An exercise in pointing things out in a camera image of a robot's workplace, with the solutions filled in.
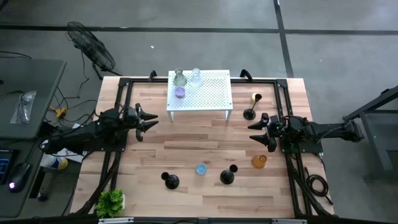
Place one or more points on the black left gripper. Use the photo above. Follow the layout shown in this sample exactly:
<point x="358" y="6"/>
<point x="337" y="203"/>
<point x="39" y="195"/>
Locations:
<point x="133" y="119"/>

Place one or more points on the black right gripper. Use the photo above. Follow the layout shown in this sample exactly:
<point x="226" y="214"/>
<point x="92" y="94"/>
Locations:
<point x="272" y="129"/>

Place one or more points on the black small-base candlestick holder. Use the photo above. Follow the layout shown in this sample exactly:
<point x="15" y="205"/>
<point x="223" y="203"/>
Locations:
<point x="249" y="114"/>

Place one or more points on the amber ribbed glass candle holder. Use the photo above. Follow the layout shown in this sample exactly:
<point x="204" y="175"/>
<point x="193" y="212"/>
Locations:
<point x="258" y="161"/>

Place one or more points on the purple candle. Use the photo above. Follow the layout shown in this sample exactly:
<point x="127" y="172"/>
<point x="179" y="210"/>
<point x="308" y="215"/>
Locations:
<point x="179" y="92"/>

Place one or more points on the grey-green ribbed glass candle holder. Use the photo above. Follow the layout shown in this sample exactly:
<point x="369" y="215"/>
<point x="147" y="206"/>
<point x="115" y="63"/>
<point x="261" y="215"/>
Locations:
<point x="179" y="77"/>

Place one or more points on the black wide-base candlestick holder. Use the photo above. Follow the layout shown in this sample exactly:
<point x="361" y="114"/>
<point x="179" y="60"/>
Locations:
<point x="227" y="176"/>
<point x="171" y="181"/>

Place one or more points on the clear ribbed glass candle holder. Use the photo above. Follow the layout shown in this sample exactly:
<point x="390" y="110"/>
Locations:
<point x="196" y="77"/>

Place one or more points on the blue candle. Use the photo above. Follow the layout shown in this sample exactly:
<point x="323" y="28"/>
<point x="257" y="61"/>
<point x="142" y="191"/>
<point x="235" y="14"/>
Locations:
<point x="201" y="169"/>

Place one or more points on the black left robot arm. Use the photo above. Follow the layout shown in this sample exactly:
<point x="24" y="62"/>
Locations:
<point x="81" y="133"/>

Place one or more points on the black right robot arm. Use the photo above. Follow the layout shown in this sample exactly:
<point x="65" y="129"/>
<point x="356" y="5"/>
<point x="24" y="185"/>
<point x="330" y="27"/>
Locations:
<point x="317" y="130"/>

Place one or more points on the white perforated metal shelf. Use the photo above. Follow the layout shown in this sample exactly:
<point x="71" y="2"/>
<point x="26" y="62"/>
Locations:
<point x="205" y="93"/>

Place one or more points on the white paper sheet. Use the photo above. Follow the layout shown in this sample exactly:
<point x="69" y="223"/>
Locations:
<point x="76" y="157"/>

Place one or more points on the yellow power plug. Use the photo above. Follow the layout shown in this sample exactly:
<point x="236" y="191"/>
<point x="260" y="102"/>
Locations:
<point x="60" y="112"/>

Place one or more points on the green plant in white pot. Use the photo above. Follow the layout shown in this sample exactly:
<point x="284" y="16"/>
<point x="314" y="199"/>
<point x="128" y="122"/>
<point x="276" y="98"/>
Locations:
<point x="109" y="203"/>

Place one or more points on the black floor fan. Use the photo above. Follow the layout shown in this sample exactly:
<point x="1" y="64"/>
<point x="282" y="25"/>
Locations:
<point x="90" y="46"/>

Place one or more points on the white and yellow bottle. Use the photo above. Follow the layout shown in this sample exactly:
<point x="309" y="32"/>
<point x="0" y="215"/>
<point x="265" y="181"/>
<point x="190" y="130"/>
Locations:
<point x="55" y="162"/>

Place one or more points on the grey metal stand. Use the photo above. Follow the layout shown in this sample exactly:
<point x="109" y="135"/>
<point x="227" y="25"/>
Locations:
<point x="376" y="124"/>

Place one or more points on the grey desk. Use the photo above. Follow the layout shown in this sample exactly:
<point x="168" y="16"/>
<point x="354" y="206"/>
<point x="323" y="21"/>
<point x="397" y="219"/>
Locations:
<point x="31" y="93"/>

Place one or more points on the clear plastic bag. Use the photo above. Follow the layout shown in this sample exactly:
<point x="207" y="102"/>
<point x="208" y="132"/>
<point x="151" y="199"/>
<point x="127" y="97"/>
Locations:
<point x="24" y="107"/>

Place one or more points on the black computer mouse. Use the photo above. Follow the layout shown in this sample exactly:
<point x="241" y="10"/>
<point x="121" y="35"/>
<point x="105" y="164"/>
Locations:
<point x="18" y="177"/>

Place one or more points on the laptop with lit keyboard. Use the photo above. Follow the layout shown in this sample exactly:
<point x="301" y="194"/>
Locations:
<point x="4" y="165"/>

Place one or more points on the dark side desk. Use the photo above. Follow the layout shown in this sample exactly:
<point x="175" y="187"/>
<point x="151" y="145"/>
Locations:
<point x="18" y="202"/>

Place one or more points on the black aluminium table frame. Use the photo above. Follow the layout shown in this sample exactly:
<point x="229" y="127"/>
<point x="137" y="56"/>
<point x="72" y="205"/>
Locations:
<point x="146" y="80"/>

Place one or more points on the silver frame bracket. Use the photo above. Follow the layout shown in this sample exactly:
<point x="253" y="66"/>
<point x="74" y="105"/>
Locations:
<point x="115" y="220"/>
<point x="289" y="221"/>

